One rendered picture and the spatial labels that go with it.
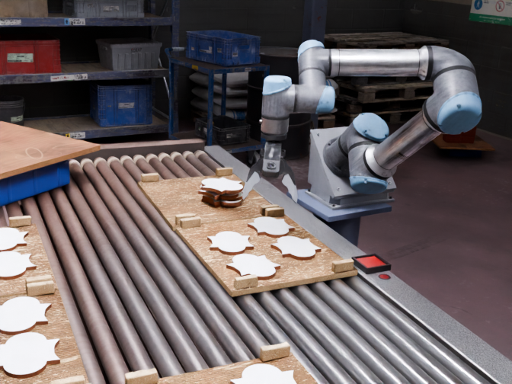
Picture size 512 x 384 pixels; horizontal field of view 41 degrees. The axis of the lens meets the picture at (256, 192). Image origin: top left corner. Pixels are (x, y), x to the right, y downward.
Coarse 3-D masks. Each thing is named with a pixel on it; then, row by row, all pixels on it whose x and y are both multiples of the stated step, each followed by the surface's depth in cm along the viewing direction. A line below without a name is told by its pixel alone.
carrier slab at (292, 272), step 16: (208, 224) 199; (224, 224) 200; (240, 224) 200; (288, 224) 202; (192, 240) 188; (256, 240) 190; (272, 240) 190; (208, 256) 179; (224, 256) 179; (272, 256) 180; (320, 256) 182; (336, 256) 182; (224, 272) 170; (288, 272) 172; (304, 272) 172; (320, 272) 173; (352, 272) 175; (224, 288) 165; (256, 288) 164; (272, 288) 166
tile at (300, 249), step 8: (280, 240) 188; (288, 240) 188; (296, 240) 188; (304, 240) 189; (280, 248) 183; (288, 248) 183; (296, 248) 183; (304, 248) 183; (312, 248) 184; (320, 248) 184; (288, 256) 180; (296, 256) 179; (304, 256) 179; (312, 256) 180
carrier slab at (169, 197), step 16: (208, 176) 241; (224, 176) 242; (144, 192) 224; (160, 192) 223; (176, 192) 224; (192, 192) 225; (256, 192) 228; (160, 208) 209; (176, 208) 210; (192, 208) 211; (208, 208) 211; (224, 208) 212; (240, 208) 213; (256, 208) 213
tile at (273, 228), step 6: (252, 222) 199; (258, 222) 199; (264, 222) 199; (270, 222) 200; (276, 222) 200; (282, 222) 200; (252, 228) 198; (258, 228) 195; (264, 228) 196; (270, 228) 196; (276, 228) 196; (282, 228) 196; (288, 228) 197; (294, 228) 197; (258, 234) 193; (264, 234) 194; (270, 234) 192; (276, 234) 192; (282, 234) 192; (288, 234) 195
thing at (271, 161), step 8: (272, 144) 188; (280, 144) 188; (264, 152) 186; (272, 152) 186; (280, 152) 186; (264, 160) 184; (272, 160) 184; (264, 168) 182; (272, 168) 182; (264, 176) 183; (272, 176) 183
